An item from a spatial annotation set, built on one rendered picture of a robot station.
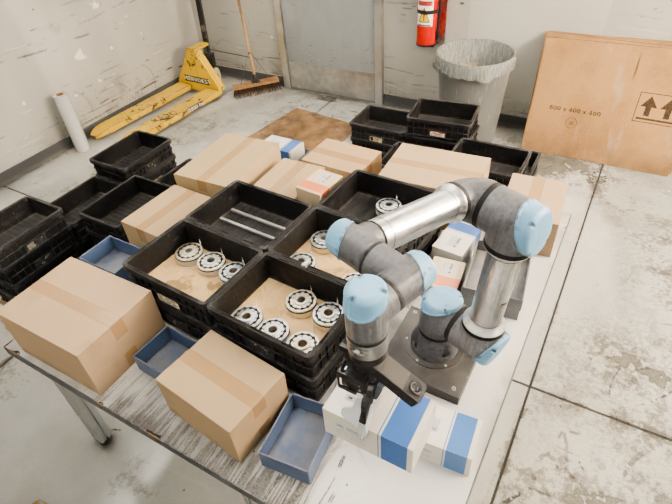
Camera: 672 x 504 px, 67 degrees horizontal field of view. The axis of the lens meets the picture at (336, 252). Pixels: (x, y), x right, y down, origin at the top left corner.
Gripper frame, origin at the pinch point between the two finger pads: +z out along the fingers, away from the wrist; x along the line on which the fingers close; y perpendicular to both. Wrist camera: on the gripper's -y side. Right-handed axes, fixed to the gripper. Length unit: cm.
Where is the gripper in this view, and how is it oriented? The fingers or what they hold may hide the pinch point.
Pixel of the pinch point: (379, 412)
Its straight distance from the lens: 110.7
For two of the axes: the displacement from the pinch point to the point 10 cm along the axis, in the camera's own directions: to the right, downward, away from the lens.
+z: 0.7, 7.6, 6.5
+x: -4.9, 5.9, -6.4
